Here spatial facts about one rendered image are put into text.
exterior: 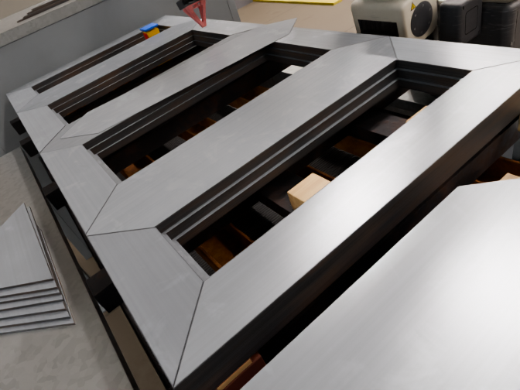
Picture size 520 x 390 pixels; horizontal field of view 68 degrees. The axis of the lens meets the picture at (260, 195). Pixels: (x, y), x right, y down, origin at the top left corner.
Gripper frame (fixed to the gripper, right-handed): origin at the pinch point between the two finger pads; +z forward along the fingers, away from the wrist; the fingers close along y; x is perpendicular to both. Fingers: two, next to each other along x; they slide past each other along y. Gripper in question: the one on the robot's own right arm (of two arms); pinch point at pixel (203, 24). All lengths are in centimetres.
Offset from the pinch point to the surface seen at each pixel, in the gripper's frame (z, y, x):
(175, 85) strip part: 9.8, 21.6, -24.9
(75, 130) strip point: 8, 14, -52
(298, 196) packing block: 28, 75, -33
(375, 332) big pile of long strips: 31, 101, -44
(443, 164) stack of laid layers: 29, 92, -19
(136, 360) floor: 91, -10, -80
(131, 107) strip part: 9.6, 20.2, -37.5
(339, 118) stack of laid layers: 24, 68, -15
